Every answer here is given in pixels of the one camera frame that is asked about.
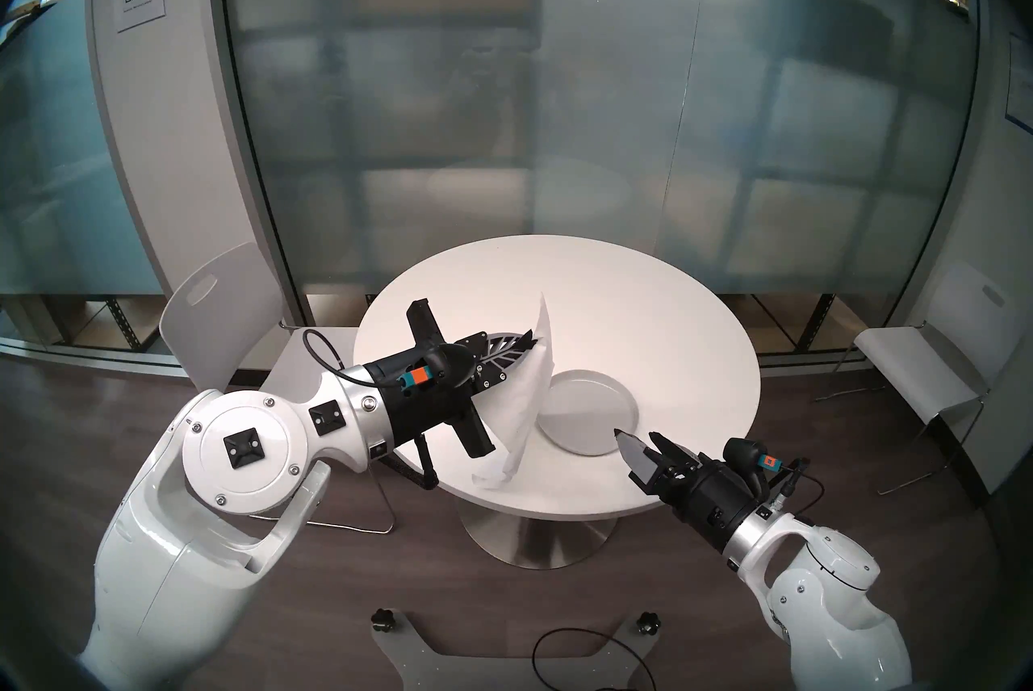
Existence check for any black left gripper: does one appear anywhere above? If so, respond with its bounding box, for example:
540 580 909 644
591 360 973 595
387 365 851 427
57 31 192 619
375 300 542 458

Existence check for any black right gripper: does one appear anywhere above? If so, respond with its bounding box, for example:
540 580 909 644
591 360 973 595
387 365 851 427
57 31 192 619
615 429 767 555

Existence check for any white paper napkin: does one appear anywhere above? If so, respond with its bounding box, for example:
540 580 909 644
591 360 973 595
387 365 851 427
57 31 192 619
470 291 558 492

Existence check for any grey round plate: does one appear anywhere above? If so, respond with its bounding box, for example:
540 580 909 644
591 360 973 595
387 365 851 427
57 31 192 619
537 370 638 456

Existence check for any white chair with chrome legs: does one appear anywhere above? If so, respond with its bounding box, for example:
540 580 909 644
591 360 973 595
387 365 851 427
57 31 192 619
813 262 1012 496
159 241 396 534

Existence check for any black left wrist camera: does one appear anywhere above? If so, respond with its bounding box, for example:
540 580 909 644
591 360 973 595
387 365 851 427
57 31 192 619
386 344 479 393

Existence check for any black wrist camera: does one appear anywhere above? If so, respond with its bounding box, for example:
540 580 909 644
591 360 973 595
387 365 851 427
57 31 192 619
386 344 479 393
724 438 782 500

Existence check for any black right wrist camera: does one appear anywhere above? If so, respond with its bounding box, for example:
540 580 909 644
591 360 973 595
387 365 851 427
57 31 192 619
724 438 782 500

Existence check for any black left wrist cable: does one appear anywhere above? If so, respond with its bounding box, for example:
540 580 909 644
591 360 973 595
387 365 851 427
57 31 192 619
303 329 441 490

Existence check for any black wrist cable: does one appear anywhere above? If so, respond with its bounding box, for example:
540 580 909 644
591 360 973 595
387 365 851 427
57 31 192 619
303 329 441 490
767 458 824 517

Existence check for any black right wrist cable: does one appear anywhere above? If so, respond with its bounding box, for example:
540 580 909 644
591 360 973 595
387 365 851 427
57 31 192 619
767 458 824 517

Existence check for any round white pedestal table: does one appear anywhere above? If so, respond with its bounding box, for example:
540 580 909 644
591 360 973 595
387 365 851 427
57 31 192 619
353 235 762 569

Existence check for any black floor cable loop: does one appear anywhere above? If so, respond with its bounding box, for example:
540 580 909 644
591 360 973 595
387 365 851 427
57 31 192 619
533 626 650 691

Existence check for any black perforated shelf post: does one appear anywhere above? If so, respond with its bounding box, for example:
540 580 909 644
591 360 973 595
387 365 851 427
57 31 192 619
795 292 836 353
105 298 154 353

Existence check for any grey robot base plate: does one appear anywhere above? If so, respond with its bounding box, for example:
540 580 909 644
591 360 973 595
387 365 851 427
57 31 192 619
371 621 659 691

